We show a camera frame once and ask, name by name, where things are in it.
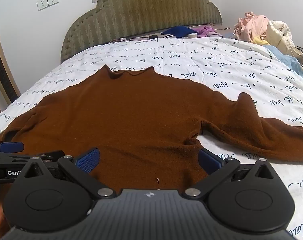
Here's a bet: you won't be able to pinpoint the brown knit sweater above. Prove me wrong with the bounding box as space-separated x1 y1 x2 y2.
0 66 303 190

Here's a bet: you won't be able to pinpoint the gold tower fan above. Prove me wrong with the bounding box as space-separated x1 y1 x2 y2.
0 42 21 112

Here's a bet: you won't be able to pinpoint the pink crumpled clothes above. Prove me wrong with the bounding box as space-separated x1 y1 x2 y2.
234 12 270 42

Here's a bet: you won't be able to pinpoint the dark blue cloth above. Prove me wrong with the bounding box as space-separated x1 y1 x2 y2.
161 26 198 38

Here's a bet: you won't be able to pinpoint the cream padded jacket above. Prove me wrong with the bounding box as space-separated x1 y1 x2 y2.
265 20 303 64

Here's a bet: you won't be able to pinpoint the purple cloth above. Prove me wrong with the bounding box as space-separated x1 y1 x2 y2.
191 25 222 37

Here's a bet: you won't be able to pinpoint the double white wall socket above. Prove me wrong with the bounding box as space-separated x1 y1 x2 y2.
36 0 59 11

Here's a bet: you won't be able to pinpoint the olive green padded headboard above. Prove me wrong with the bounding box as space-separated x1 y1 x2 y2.
60 0 222 62

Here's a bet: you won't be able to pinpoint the black charger cables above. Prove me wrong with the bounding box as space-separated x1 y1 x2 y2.
108 35 162 43

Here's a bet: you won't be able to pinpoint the white script-print bed sheet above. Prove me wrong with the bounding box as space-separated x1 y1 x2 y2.
0 38 303 239

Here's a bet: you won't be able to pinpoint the light blue cloth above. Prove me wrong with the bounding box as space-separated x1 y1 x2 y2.
264 45 303 78

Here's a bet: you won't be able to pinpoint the yellow cloth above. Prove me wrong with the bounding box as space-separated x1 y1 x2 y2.
251 36 270 46

